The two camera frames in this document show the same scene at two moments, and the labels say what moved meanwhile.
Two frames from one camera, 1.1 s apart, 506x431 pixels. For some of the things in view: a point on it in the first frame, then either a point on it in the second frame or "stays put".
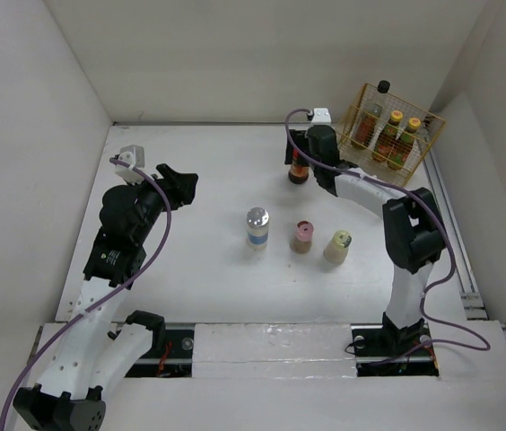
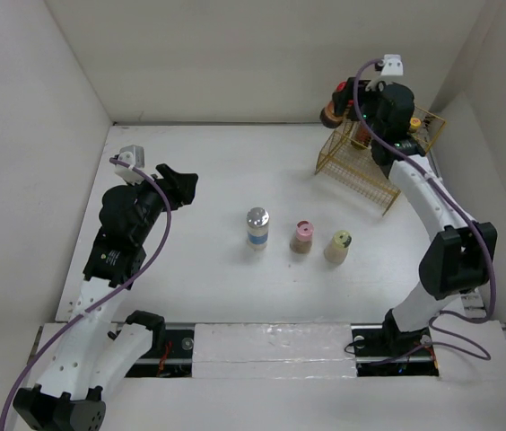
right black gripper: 293,136 -> 342,99
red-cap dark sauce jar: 300,168 -> 328,117
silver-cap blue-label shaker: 257,220 stays put
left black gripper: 178,185 stays put
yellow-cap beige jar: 335,250 stays put
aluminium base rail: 406,353 stays put
